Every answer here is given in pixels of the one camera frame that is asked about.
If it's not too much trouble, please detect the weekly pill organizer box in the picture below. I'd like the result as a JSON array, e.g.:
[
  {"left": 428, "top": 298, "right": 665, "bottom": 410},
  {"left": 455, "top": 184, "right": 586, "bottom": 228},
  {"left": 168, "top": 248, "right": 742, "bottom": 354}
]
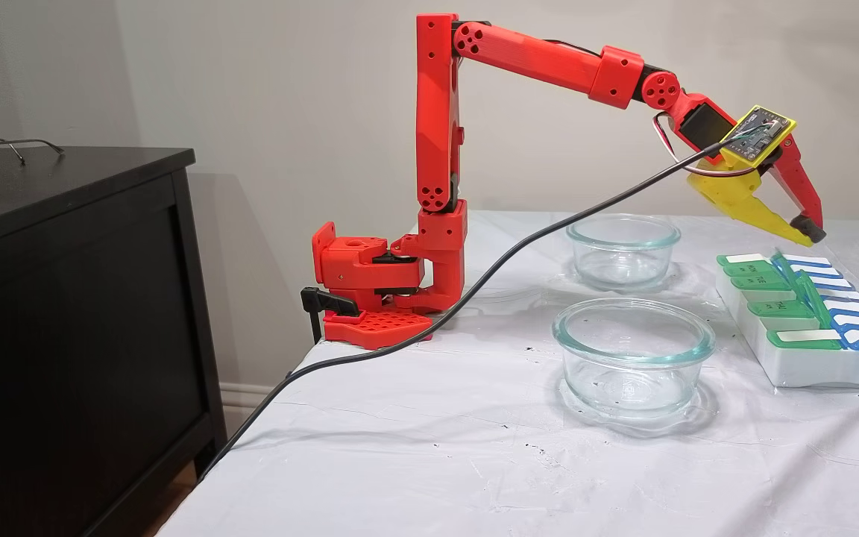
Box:
[{"left": 716, "top": 252, "right": 859, "bottom": 392}]

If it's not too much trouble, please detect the glass bowl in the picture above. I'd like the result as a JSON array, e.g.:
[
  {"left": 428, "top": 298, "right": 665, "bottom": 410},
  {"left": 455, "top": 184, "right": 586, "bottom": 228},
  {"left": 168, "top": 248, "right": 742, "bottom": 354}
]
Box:
[
  {"left": 565, "top": 214, "right": 682, "bottom": 292},
  {"left": 552, "top": 298, "right": 718, "bottom": 418}
]

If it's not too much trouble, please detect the white tablecloth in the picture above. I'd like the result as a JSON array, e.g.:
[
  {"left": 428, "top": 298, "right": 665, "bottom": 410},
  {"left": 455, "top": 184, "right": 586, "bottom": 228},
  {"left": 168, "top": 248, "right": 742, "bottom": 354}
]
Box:
[{"left": 157, "top": 211, "right": 859, "bottom": 537}]

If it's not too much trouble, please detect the black table clamp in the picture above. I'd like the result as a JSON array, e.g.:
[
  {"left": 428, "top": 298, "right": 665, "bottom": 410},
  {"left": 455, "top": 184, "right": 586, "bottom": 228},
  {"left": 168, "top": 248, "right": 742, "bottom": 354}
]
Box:
[{"left": 301, "top": 286, "right": 360, "bottom": 345}]

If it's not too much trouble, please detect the black wooden cabinet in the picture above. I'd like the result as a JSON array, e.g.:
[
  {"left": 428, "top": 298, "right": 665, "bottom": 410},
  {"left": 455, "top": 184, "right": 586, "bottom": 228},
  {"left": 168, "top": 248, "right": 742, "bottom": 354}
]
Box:
[{"left": 0, "top": 146, "right": 229, "bottom": 537}]

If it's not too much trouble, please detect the camera board on yellow mount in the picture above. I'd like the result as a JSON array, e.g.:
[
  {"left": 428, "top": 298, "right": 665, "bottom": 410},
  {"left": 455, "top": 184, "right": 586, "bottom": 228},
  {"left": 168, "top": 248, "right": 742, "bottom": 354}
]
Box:
[{"left": 719, "top": 106, "right": 798, "bottom": 168}]

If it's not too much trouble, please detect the white red servo wire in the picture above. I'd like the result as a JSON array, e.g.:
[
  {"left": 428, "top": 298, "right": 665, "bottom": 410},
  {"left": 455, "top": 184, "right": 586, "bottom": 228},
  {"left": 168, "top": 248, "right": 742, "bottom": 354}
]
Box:
[{"left": 652, "top": 112, "right": 757, "bottom": 179}]

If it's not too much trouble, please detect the black camera cable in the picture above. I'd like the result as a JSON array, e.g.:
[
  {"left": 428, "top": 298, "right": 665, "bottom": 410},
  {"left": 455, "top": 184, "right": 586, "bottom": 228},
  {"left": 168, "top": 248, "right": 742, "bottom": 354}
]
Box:
[{"left": 198, "top": 123, "right": 767, "bottom": 480}]

